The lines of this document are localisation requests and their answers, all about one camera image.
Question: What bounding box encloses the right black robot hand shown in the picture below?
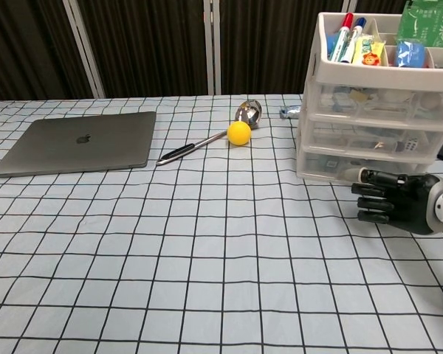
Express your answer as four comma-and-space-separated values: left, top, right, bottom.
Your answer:
350, 166, 442, 236

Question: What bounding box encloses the clear bottom drawer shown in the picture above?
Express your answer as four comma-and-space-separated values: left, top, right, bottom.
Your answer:
298, 149, 435, 184

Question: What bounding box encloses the clear drawer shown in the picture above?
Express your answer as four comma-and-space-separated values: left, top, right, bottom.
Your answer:
309, 79, 443, 122
305, 117, 443, 156
298, 149, 435, 184

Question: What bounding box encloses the clear middle drawer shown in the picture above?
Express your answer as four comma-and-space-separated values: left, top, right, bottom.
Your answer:
305, 117, 443, 156

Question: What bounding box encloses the clear top drawer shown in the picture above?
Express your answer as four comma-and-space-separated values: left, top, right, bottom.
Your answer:
309, 79, 443, 122

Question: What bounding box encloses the small blue white wrapper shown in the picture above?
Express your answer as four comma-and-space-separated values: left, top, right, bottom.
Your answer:
279, 105, 302, 119

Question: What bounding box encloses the blue white packet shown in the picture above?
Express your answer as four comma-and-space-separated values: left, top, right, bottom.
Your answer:
394, 41, 427, 69

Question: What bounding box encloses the yellow sunflower snack packet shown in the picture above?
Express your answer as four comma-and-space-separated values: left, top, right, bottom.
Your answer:
354, 35, 388, 67

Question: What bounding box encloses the blue cap marker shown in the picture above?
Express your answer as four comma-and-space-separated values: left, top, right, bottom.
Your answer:
341, 17, 368, 64

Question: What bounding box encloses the red cap marker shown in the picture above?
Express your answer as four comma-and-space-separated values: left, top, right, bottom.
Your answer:
328, 13, 355, 63

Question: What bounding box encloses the green tea packet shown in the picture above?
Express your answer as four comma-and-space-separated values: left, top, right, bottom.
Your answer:
395, 0, 443, 48

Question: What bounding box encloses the yellow ball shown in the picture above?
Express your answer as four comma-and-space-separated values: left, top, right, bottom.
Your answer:
227, 120, 253, 147

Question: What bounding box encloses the checkered light blue tablecloth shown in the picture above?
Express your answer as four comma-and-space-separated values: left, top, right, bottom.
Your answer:
0, 94, 443, 354

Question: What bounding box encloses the black folding screen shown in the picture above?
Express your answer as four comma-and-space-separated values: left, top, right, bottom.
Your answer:
0, 0, 443, 104

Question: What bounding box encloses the grey laptop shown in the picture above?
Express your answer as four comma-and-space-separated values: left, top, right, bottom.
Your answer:
0, 111, 157, 178

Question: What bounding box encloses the white plastic drawer organizer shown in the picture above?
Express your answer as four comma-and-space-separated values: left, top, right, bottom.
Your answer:
296, 12, 443, 185

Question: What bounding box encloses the steel ladle black handle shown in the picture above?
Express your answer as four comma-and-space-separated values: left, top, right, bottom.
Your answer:
155, 99, 264, 167

